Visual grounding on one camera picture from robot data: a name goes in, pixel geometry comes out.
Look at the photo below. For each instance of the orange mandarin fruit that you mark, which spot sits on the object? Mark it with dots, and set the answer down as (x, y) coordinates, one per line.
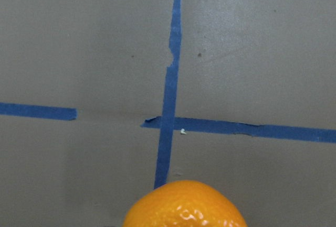
(184, 203)

